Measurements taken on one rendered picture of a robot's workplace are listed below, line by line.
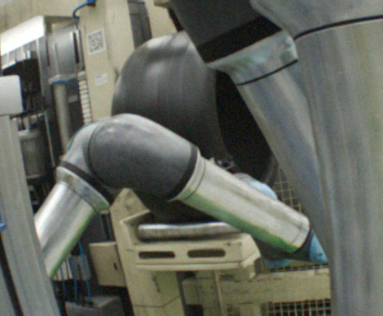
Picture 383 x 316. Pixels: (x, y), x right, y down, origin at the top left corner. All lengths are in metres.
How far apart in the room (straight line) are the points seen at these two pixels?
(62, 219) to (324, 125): 0.69
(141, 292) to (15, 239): 1.38
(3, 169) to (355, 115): 0.30
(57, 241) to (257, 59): 0.61
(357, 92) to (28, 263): 0.31
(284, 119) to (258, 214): 0.56
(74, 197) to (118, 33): 0.95
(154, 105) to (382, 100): 1.20
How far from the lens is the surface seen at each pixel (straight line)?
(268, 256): 1.10
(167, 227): 1.56
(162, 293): 1.77
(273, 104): 0.33
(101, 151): 0.82
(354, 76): 0.20
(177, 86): 1.35
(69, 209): 0.87
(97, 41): 1.74
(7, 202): 0.43
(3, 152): 0.43
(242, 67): 0.33
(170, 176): 0.79
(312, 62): 0.21
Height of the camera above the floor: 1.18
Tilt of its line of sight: 3 degrees down
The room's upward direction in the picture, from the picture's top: 10 degrees counter-clockwise
